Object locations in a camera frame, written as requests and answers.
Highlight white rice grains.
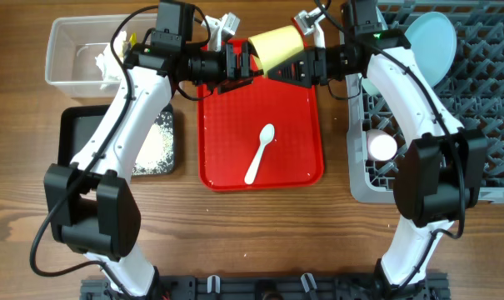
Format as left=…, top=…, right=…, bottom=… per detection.
left=132, top=111, right=175, bottom=176

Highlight light blue plate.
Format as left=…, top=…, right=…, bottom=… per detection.
left=362, top=11, right=458, bottom=96

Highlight white plastic spoon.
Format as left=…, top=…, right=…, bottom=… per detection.
left=244, top=123, right=275, bottom=185

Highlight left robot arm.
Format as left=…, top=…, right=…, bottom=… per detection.
left=41, top=42, right=261, bottom=299

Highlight red plastic tray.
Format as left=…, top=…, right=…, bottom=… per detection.
left=195, top=37, right=325, bottom=193

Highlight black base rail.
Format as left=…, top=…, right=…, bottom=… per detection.
left=79, top=273, right=452, bottom=300

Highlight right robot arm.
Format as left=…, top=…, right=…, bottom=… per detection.
left=264, top=1, right=487, bottom=298

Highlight clear plastic bin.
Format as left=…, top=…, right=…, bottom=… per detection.
left=44, top=14, right=159, bottom=99

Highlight black waste tray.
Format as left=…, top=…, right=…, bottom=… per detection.
left=57, top=104, right=176, bottom=165

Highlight yellow snack wrapper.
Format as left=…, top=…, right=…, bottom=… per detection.
left=129, top=33, right=137, bottom=46

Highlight yellow cup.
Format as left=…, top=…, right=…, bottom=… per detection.
left=248, top=25, right=304, bottom=78

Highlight white tissue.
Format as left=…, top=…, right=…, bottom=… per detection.
left=95, top=31, right=127, bottom=90

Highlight pink cup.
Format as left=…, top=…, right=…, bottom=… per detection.
left=366, top=129, right=397, bottom=162

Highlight grey dishwasher rack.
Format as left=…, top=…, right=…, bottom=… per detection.
left=347, top=1, right=504, bottom=204

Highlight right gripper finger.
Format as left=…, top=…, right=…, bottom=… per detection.
left=267, top=68, right=308, bottom=88
left=270, top=50, right=308, bottom=78

